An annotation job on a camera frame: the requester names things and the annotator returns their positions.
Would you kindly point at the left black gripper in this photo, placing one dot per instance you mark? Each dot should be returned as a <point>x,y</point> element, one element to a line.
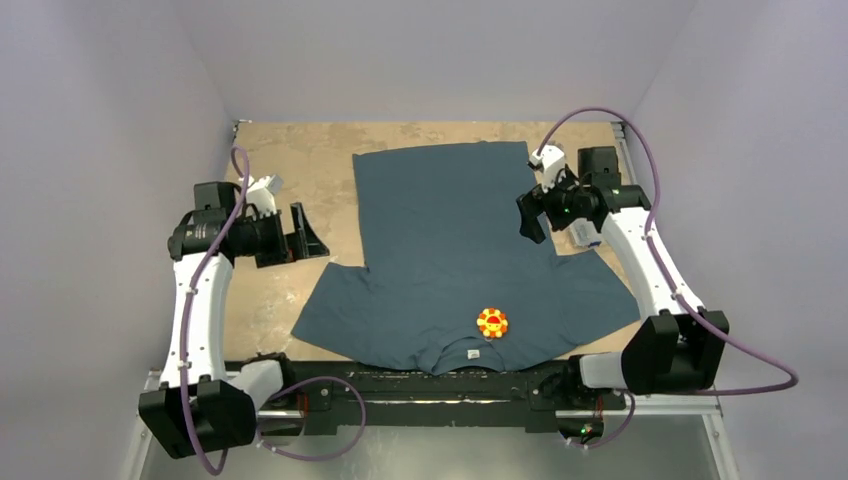
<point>306,243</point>

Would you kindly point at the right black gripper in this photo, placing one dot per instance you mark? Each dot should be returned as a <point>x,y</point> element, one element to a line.
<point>535,206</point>

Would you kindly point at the blue grey t-shirt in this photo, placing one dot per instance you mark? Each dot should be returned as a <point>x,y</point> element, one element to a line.
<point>439,227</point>

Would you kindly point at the orange yellow flower brooch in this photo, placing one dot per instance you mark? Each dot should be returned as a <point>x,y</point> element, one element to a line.
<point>492,323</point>

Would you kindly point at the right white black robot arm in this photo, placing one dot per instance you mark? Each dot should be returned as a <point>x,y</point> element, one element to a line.
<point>674,351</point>

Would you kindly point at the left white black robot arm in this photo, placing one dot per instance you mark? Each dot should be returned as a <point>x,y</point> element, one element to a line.
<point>199,311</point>

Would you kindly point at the clear plastic screw box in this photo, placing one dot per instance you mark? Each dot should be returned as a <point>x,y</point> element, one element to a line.
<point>584,234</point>

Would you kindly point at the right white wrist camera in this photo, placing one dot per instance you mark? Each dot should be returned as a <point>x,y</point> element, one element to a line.
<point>550,163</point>

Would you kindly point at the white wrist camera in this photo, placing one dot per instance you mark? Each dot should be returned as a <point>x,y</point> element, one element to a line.
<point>550,163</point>
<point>261,195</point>

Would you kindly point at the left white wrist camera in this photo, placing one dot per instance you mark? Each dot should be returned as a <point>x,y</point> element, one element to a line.
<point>261,195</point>

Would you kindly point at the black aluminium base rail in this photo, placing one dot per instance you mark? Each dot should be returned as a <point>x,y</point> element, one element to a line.
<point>326,395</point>

